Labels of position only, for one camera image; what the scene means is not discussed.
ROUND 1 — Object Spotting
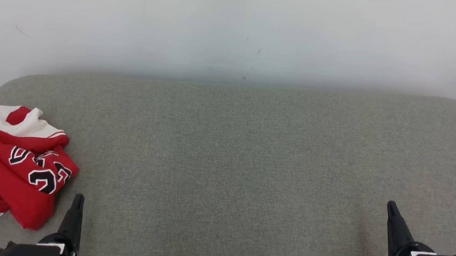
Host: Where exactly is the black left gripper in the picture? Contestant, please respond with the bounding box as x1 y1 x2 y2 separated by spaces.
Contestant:
37 190 87 256

